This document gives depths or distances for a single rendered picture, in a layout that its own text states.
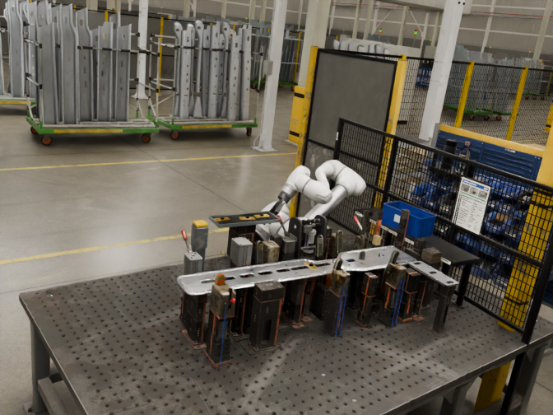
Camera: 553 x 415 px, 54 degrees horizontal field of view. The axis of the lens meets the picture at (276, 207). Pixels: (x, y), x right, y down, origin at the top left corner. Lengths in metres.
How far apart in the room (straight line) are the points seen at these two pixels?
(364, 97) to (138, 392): 3.65
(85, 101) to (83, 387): 7.53
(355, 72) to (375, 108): 0.43
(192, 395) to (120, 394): 0.28
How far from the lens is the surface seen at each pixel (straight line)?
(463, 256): 3.34
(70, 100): 9.31
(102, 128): 9.27
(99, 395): 2.40
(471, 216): 3.38
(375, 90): 5.16
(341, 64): 5.51
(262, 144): 9.90
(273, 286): 2.54
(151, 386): 2.43
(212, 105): 10.77
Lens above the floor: 2.16
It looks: 18 degrees down
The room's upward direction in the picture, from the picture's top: 7 degrees clockwise
